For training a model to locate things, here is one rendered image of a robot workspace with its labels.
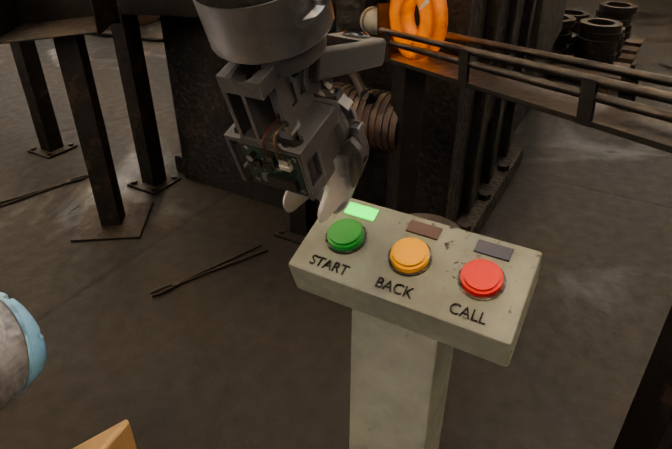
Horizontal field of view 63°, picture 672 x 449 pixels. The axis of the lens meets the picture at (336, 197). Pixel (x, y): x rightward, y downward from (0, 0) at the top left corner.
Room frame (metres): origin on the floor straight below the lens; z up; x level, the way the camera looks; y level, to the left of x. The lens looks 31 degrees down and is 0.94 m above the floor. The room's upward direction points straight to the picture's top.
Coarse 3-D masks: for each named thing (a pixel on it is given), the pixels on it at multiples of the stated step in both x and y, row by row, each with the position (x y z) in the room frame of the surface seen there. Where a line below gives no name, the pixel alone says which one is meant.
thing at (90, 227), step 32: (0, 0) 1.44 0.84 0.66; (32, 0) 1.53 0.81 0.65; (64, 0) 1.54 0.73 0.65; (96, 0) 1.39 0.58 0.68; (0, 32) 1.39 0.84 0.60; (32, 32) 1.41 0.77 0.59; (64, 32) 1.38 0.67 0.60; (96, 32) 1.35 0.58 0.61; (64, 64) 1.41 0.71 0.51; (96, 96) 1.46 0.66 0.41; (96, 128) 1.41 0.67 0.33; (96, 160) 1.41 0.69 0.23; (96, 192) 1.41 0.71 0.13; (96, 224) 1.41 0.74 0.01; (128, 224) 1.41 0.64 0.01
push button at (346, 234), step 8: (336, 224) 0.50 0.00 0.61; (344, 224) 0.50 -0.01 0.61; (352, 224) 0.50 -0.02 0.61; (360, 224) 0.50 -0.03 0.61; (328, 232) 0.49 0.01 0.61; (336, 232) 0.49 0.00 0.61; (344, 232) 0.49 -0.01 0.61; (352, 232) 0.49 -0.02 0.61; (360, 232) 0.49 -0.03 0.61; (328, 240) 0.48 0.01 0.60; (336, 240) 0.48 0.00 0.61; (344, 240) 0.48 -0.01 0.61; (352, 240) 0.48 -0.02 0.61; (360, 240) 0.48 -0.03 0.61; (336, 248) 0.48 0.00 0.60; (344, 248) 0.47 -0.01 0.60; (352, 248) 0.47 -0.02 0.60
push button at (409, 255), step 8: (400, 240) 0.47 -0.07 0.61; (408, 240) 0.47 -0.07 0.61; (416, 240) 0.46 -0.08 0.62; (392, 248) 0.46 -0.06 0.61; (400, 248) 0.46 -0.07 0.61; (408, 248) 0.46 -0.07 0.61; (416, 248) 0.46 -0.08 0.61; (424, 248) 0.45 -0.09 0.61; (392, 256) 0.45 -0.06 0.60; (400, 256) 0.45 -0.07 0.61; (408, 256) 0.45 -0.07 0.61; (416, 256) 0.45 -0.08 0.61; (424, 256) 0.44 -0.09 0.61; (400, 264) 0.44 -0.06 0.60; (408, 264) 0.44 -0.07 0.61; (416, 264) 0.44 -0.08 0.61; (424, 264) 0.44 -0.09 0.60; (408, 272) 0.44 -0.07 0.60
